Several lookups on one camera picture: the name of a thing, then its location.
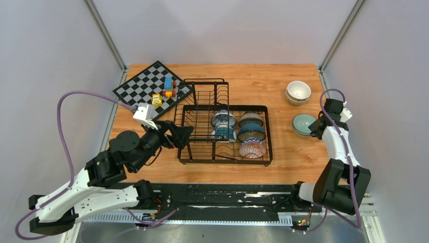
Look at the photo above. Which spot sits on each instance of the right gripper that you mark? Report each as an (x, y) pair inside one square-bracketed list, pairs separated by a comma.
[(312, 128)]

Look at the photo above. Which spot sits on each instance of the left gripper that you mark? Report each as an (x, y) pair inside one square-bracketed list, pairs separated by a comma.
[(181, 134)]

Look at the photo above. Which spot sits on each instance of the white green striped bowl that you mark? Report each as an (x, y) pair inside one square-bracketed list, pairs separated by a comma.
[(301, 122)]

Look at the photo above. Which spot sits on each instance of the cream white bowl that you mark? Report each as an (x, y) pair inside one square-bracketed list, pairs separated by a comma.
[(298, 92)]

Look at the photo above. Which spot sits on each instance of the black wire dish rack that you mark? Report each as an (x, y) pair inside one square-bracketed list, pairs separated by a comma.
[(208, 97)]

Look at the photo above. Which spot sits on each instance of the dark blue bowl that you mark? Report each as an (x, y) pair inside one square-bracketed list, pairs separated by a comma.
[(251, 130)]

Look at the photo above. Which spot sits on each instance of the light green celadon bowl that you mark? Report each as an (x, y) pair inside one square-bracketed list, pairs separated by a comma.
[(305, 135)]

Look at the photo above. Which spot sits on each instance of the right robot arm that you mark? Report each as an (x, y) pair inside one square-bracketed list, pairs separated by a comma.
[(343, 182)]

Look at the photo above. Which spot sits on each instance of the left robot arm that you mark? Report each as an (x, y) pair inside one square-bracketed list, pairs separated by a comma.
[(127, 153)]

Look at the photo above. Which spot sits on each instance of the yellow toy block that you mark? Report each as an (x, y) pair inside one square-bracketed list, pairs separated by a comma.
[(157, 100)]

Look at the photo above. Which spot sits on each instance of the teal glazed bowl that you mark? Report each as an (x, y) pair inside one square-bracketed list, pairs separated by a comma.
[(224, 134)]

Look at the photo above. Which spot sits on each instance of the blue toy block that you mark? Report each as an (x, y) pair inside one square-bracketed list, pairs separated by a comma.
[(169, 87)]

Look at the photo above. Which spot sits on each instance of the blue floral white bowl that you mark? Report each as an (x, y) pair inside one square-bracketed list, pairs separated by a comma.
[(223, 117)]

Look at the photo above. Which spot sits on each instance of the checkered board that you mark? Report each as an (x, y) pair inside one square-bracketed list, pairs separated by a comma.
[(141, 87)]

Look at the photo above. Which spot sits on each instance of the brown patterned bowl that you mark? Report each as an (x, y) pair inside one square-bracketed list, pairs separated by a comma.
[(250, 116)]

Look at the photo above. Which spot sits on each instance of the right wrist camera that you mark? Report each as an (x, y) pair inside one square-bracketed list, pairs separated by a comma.
[(345, 115)]

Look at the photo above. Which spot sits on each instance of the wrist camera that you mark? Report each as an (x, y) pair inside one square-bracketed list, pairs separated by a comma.
[(143, 114), (345, 115)]

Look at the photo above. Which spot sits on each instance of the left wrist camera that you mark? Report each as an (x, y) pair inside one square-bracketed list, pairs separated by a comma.
[(143, 114)]

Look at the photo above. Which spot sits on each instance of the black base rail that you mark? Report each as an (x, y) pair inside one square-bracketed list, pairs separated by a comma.
[(218, 203)]

